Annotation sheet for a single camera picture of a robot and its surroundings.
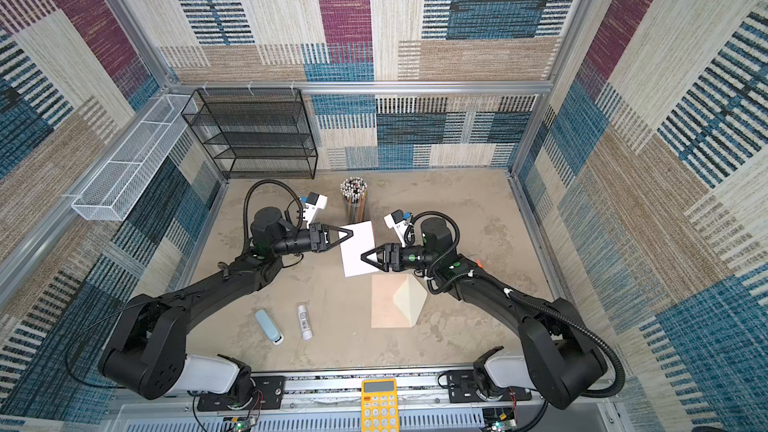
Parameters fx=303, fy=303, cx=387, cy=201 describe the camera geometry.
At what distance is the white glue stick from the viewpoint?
2.72 feet

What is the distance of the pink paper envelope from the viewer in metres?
0.86

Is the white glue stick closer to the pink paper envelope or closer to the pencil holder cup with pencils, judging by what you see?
the pink paper envelope

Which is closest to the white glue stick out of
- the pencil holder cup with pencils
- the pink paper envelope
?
the pink paper envelope

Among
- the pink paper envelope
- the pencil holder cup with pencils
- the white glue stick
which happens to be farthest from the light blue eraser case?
the pencil holder cup with pencils

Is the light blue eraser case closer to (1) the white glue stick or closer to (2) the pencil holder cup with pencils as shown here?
(1) the white glue stick

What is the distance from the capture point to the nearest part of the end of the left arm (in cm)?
70

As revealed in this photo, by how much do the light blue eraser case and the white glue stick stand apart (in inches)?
2.4
